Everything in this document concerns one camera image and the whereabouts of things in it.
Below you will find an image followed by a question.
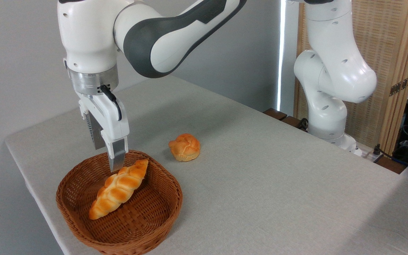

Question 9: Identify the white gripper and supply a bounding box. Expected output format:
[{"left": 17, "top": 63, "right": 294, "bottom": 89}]
[{"left": 78, "top": 94, "right": 130, "bottom": 173}]

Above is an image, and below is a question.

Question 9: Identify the long braided bread loaf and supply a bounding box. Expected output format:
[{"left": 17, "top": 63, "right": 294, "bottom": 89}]
[{"left": 89, "top": 159, "right": 149, "bottom": 220}]

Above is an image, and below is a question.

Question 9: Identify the round knotted bread roll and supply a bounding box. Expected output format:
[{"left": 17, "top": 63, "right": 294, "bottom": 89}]
[{"left": 168, "top": 133, "right": 201, "bottom": 162}]

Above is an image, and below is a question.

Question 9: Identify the brown wicker basket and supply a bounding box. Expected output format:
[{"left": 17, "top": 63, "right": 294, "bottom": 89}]
[{"left": 56, "top": 149, "right": 183, "bottom": 255}]

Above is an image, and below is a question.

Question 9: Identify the dark wooden base board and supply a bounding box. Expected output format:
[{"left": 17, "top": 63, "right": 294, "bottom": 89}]
[{"left": 263, "top": 108, "right": 407, "bottom": 174}]

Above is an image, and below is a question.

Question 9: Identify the grey tablecloth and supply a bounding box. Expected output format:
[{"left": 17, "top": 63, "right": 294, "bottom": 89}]
[{"left": 5, "top": 74, "right": 408, "bottom": 255}]

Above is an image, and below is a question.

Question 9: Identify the white vertical light strip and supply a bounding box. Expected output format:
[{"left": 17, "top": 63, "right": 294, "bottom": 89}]
[{"left": 277, "top": 0, "right": 288, "bottom": 112}]

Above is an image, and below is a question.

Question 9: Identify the white power strip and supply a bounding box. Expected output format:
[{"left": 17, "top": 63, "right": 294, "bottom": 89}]
[{"left": 346, "top": 143, "right": 383, "bottom": 162}]

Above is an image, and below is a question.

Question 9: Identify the brass screen hinge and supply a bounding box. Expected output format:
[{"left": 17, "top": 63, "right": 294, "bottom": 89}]
[{"left": 389, "top": 75, "right": 408, "bottom": 97}]

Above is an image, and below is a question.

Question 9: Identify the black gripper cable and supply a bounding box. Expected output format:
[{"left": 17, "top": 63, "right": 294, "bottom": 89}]
[{"left": 98, "top": 85, "right": 123, "bottom": 121}]

